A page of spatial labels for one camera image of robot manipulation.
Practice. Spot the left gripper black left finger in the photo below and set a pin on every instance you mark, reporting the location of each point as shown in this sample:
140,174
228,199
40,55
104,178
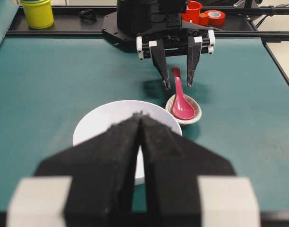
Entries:
51,198

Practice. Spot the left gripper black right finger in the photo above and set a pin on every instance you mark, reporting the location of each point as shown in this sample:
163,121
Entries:
189,186

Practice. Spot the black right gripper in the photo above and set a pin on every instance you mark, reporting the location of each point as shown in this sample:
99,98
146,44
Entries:
169,31

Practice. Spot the red plastic spoon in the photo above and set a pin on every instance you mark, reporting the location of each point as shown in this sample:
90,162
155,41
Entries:
181,108

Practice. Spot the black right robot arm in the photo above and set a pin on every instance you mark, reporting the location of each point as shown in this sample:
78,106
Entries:
133,18

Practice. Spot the orange small block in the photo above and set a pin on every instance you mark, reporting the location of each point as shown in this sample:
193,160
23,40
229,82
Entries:
203,19

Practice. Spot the white bowl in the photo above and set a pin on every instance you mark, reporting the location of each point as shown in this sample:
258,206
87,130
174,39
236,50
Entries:
122,143

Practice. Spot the red cup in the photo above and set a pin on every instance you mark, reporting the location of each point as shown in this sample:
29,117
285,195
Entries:
192,12

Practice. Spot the red tape roll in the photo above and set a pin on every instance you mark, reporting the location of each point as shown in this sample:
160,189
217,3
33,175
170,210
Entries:
215,17

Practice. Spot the small speckled ceramic dish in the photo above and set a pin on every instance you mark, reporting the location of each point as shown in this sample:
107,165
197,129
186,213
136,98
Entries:
194,104

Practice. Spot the yellow-green stacked cups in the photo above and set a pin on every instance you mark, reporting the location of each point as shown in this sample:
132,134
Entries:
38,13

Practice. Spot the black aluminium frame rail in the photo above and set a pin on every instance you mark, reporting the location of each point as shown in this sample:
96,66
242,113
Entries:
87,21

